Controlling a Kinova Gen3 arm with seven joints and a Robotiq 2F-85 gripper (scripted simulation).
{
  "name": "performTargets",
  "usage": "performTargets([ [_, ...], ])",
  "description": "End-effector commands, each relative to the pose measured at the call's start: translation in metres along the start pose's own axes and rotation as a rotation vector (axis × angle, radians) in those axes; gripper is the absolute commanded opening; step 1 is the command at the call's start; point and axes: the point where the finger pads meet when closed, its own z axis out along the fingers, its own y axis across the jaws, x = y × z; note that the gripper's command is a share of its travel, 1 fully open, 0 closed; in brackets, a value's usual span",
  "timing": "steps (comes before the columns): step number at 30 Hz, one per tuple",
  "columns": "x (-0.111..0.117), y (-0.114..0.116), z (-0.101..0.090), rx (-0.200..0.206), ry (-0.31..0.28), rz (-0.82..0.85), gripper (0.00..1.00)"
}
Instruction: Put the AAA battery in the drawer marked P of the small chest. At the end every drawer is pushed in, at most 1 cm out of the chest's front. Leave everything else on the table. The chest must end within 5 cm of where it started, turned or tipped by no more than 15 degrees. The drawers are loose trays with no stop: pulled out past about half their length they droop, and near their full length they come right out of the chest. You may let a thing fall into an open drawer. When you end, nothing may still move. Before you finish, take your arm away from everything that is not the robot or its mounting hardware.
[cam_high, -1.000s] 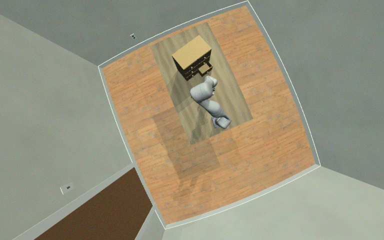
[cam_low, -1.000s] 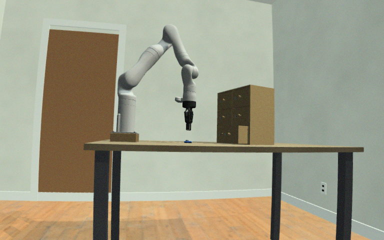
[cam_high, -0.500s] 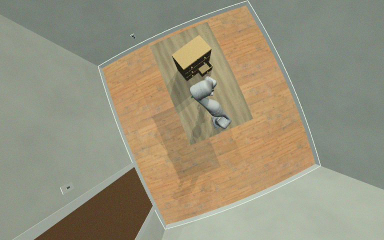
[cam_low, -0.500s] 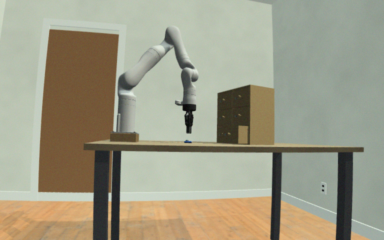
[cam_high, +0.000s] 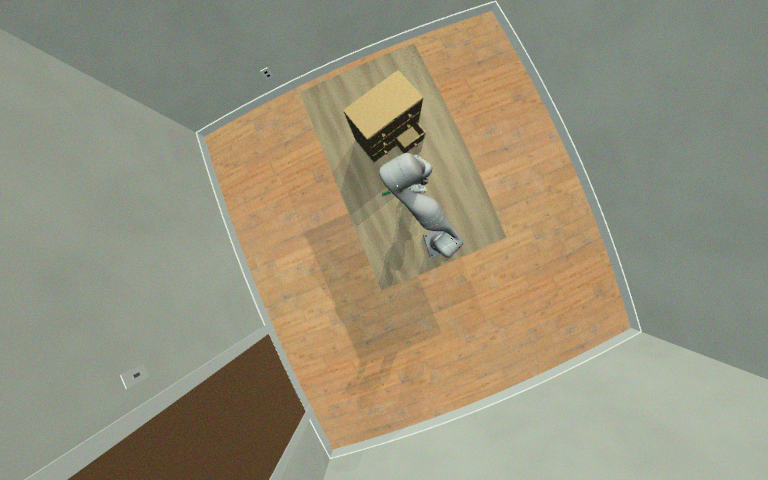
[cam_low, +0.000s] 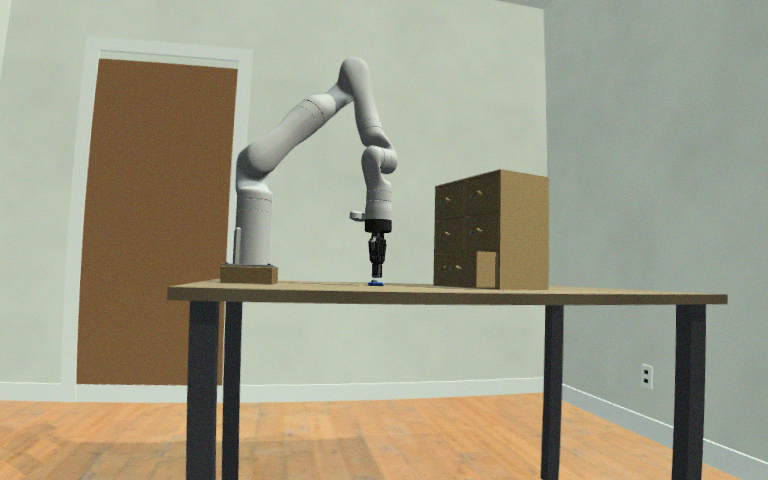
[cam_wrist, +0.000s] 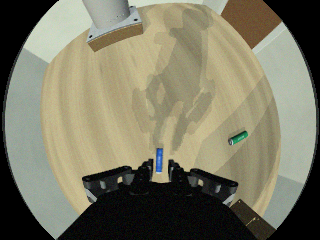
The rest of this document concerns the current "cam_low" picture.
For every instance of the small tan chest of drawers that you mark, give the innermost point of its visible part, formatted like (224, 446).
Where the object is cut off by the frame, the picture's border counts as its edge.
(523, 229)

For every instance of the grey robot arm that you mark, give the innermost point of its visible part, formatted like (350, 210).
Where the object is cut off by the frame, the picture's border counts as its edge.
(253, 211)

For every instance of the dark brown drawer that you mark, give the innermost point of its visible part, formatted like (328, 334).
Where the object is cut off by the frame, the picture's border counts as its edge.
(486, 196)
(440, 269)
(485, 237)
(449, 234)
(452, 206)
(471, 269)

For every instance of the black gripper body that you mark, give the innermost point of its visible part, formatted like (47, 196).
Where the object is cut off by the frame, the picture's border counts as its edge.
(378, 227)

